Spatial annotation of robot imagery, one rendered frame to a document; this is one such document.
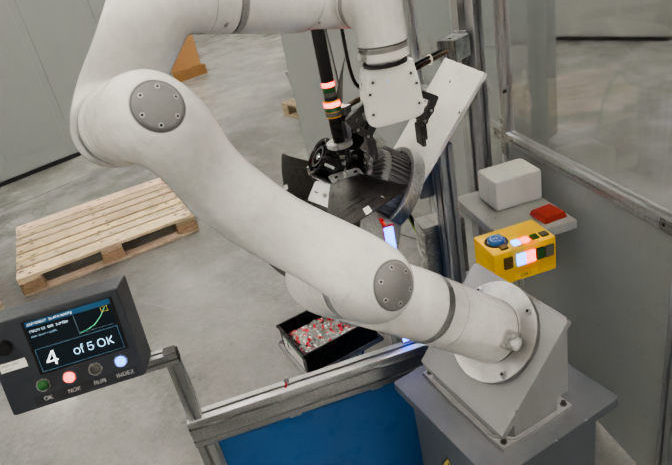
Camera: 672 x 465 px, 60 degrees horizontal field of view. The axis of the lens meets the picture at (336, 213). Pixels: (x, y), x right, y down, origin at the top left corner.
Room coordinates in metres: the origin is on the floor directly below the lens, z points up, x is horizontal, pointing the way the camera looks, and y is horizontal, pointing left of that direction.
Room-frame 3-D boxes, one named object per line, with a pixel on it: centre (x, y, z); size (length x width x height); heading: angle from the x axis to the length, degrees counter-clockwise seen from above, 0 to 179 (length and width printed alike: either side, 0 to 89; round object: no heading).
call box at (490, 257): (1.16, -0.40, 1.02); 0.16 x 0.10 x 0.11; 100
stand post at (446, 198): (1.66, -0.36, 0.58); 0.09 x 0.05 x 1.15; 10
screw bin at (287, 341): (1.25, 0.09, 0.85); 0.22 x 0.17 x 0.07; 115
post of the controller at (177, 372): (1.03, 0.41, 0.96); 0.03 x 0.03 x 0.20; 10
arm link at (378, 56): (0.97, -0.13, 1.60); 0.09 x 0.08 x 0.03; 99
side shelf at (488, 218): (1.67, -0.57, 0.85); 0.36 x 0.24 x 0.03; 10
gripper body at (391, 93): (0.97, -0.13, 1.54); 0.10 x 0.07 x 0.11; 99
